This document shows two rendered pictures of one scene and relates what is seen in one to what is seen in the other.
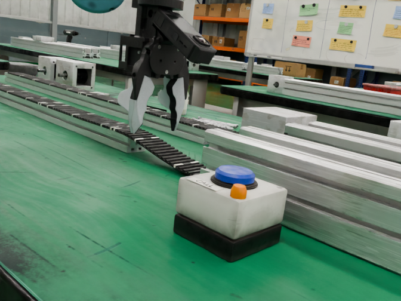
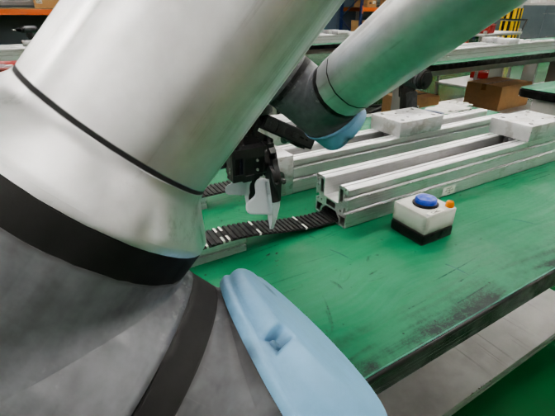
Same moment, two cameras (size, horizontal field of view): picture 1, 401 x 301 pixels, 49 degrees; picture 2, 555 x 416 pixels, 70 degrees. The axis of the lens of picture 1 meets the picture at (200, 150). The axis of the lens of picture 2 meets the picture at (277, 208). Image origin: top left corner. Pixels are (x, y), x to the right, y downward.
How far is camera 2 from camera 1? 0.86 m
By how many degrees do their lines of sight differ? 69
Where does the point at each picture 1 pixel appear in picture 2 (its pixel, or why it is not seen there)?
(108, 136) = (211, 252)
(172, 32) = (291, 132)
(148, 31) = (251, 137)
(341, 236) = not seen: hidden behind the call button
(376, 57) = not seen: outside the picture
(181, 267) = (463, 248)
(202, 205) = (439, 221)
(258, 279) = (462, 231)
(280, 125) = (289, 162)
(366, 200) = (429, 178)
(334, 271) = not seen: hidden behind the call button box
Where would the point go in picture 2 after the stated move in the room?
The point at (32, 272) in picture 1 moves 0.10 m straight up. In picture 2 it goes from (496, 291) to (514, 235)
